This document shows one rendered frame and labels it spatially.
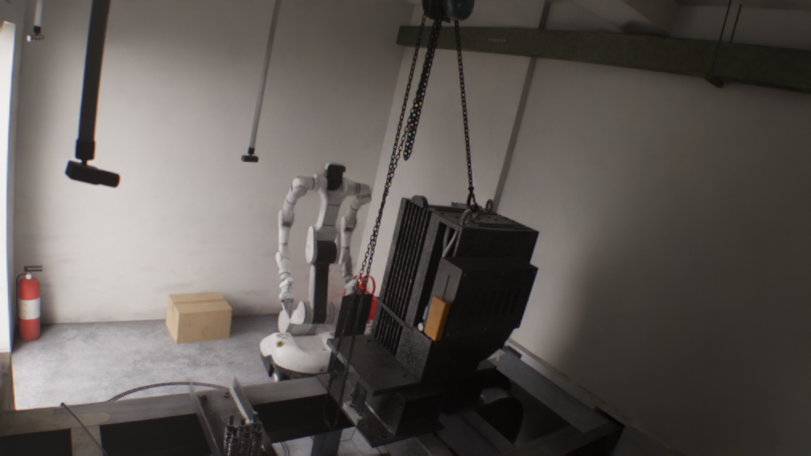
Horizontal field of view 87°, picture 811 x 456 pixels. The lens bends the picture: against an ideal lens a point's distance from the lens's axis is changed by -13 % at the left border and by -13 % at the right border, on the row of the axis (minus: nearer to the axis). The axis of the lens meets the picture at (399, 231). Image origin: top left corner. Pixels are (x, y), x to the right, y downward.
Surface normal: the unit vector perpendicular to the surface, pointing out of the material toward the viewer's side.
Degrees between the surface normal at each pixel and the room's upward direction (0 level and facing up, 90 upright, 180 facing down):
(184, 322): 90
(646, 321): 90
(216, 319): 90
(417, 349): 90
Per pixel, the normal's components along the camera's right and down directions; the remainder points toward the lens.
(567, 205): -0.80, -0.04
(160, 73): 0.55, 0.33
